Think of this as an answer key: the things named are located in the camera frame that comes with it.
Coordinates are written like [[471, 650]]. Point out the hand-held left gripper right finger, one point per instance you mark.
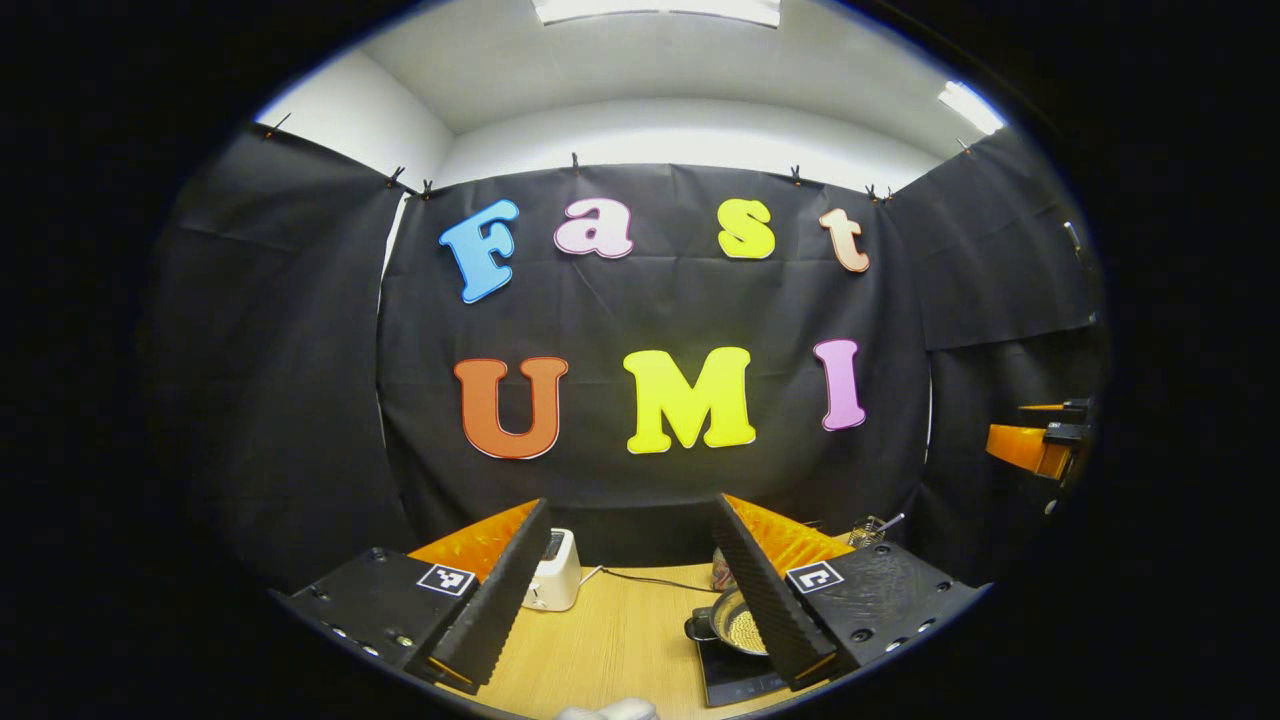
[[765, 600]]

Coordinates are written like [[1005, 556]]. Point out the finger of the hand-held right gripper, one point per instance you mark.
[[1025, 450], [1070, 408]]

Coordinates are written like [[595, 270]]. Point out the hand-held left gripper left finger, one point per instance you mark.
[[500, 590]]

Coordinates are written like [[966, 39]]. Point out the heap of soybeans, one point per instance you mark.
[[748, 630]]

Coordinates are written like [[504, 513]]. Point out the black induction cooktop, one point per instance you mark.
[[730, 680]]

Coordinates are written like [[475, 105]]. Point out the silver bottle with pink label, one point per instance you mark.
[[720, 575]]

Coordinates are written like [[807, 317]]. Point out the white toaster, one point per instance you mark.
[[558, 580]]

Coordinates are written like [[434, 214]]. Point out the clear utensil holder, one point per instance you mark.
[[865, 533]]

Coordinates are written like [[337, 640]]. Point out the white pen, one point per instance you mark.
[[892, 521]]

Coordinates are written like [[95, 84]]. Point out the row of small cloth clips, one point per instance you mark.
[[575, 160]]

